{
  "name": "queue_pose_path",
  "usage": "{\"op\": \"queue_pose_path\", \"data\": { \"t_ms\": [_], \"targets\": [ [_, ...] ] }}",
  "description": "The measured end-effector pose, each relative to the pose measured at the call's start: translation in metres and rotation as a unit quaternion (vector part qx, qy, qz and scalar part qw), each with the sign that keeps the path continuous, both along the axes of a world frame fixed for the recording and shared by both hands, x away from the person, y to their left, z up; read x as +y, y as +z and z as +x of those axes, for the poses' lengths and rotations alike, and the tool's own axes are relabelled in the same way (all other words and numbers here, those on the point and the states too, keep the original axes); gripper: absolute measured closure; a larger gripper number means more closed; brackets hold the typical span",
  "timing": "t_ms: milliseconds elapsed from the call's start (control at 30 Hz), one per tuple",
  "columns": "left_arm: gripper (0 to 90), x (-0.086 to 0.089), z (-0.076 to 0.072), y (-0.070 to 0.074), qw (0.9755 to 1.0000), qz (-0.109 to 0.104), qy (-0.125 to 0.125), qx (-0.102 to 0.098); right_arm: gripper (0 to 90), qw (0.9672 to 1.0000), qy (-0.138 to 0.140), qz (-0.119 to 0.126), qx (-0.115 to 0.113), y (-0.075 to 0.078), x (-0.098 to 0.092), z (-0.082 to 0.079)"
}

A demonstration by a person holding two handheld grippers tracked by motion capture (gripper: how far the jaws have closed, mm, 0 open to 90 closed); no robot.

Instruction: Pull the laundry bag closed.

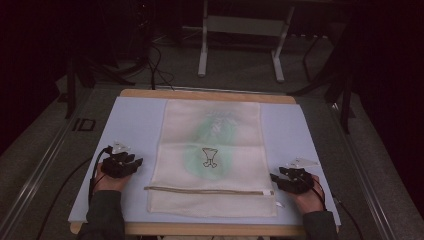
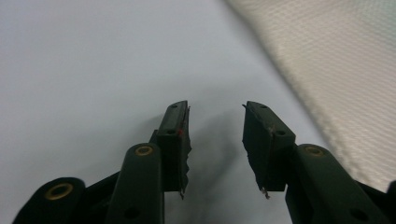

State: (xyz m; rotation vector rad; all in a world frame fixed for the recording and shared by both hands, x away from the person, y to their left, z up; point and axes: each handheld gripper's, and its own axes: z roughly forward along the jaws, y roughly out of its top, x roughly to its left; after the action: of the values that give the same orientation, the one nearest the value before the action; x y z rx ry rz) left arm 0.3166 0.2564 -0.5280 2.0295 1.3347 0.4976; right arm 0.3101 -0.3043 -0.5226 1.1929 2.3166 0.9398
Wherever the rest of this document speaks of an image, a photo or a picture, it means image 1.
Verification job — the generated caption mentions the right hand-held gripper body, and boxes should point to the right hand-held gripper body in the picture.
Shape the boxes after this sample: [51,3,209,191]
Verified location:
[281,157,322,195]

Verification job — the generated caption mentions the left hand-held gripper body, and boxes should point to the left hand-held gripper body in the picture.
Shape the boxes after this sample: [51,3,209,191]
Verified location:
[100,140,138,179]

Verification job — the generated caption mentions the white mesh laundry bag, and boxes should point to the white mesh laundry bag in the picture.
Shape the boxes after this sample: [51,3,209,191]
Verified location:
[143,99,278,218]

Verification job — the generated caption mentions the person's left hand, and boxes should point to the person's left hand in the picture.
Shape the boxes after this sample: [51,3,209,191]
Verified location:
[92,163,133,194]

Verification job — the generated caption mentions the person's right hand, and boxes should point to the person's right hand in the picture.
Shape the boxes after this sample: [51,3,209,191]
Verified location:
[285,182,325,215]

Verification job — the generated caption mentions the pale blue table board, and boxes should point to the pale blue table board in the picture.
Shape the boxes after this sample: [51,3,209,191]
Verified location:
[68,96,341,227]

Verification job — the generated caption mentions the green garment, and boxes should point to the green garment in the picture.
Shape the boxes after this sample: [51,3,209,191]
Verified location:
[183,111,240,181]

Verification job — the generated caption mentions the black stand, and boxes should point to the black stand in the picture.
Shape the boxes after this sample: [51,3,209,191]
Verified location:
[287,33,357,135]
[64,54,136,120]

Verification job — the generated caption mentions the wooden table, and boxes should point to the wooden table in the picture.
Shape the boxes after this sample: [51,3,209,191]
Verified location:
[69,88,340,238]

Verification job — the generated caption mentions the white metal stand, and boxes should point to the white metal stand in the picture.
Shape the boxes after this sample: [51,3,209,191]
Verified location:
[197,0,296,84]

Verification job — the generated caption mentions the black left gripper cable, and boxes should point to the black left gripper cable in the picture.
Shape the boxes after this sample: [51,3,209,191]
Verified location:
[87,145,114,205]

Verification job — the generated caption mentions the thin black cable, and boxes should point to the thin black cable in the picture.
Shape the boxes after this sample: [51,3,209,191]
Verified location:
[35,156,95,240]

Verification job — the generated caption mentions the metal floor rail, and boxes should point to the metal floor rail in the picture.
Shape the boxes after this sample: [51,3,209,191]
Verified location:
[329,102,398,240]
[0,99,88,240]

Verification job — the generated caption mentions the black floor cables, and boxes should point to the black floor cables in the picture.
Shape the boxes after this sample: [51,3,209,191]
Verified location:
[145,42,176,91]

